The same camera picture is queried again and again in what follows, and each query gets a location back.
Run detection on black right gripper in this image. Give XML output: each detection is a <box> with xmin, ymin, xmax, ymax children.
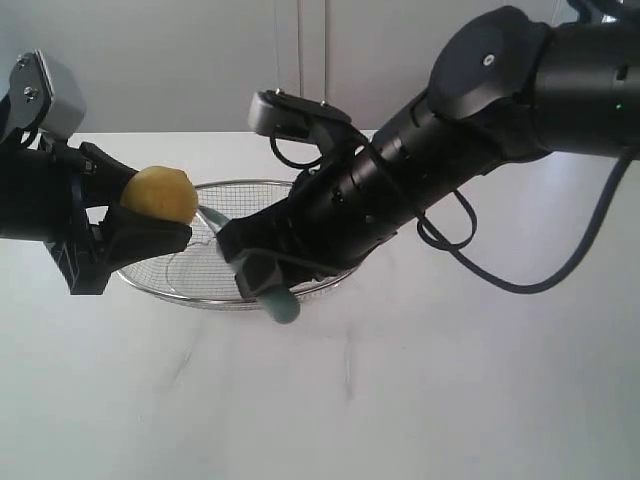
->
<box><xmin>216</xmin><ymin>130</ymin><xmax>430</xmax><ymax>299</ymax></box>

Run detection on white cabinet doors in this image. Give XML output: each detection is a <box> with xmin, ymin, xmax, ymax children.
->
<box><xmin>0</xmin><ymin>0</ymin><xmax>586</xmax><ymax>134</ymax></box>

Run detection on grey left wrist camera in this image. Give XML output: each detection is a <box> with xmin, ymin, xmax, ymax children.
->
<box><xmin>1</xmin><ymin>50</ymin><xmax>86</xmax><ymax>142</ymax></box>

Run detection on teal handled peeler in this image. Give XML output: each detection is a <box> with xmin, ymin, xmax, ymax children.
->
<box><xmin>197</xmin><ymin>205</ymin><xmax>301</xmax><ymax>325</ymax></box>

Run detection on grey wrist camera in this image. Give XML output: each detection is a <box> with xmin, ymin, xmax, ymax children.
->
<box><xmin>1</xmin><ymin>50</ymin><xmax>86</xmax><ymax>142</ymax></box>
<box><xmin>248</xmin><ymin>90</ymin><xmax>352</xmax><ymax>144</ymax></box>

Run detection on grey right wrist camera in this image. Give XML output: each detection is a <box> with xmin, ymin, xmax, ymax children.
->
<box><xmin>248</xmin><ymin>90</ymin><xmax>352</xmax><ymax>144</ymax></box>

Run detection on metal wire mesh basket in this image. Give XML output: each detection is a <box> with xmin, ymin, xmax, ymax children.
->
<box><xmin>115</xmin><ymin>179</ymin><xmax>366</xmax><ymax>312</ymax></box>

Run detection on dark right arm cable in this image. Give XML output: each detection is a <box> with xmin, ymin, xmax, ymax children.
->
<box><xmin>269</xmin><ymin>134</ymin><xmax>636</xmax><ymax>295</ymax></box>

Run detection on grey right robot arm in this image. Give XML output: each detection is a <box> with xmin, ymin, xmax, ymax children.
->
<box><xmin>218</xmin><ymin>1</ymin><xmax>639</xmax><ymax>298</ymax></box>

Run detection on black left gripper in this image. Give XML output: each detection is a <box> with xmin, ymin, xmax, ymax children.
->
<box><xmin>1</xmin><ymin>136</ymin><xmax>192</xmax><ymax>295</ymax></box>

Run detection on yellow lemon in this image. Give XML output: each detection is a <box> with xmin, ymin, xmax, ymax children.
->
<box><xmin>120</xmin><ymin>166</ymin><xmax>198</xmax><ymax>225</ymax></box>

